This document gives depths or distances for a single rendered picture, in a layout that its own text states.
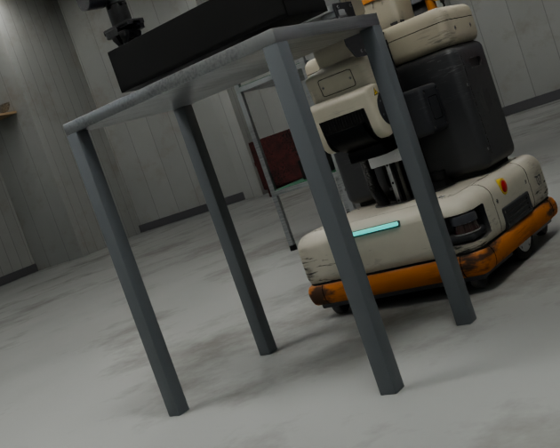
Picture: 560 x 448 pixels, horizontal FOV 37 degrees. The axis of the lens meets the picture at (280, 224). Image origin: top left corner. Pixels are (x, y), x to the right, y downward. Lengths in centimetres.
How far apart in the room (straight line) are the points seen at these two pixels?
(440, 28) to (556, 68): 833
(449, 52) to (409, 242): 61
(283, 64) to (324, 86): 84
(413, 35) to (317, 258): 75
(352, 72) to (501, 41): 859
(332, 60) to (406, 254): 62
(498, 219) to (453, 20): 64
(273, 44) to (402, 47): 102
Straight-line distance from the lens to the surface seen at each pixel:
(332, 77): 256
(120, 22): 234
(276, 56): 175
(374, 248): 252
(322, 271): 265
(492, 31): 1108
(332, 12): 243
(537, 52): 1099
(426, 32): 269
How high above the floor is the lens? 57
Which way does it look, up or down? 5 degrees down
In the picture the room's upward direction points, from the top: 19 degrees counter-clockwise
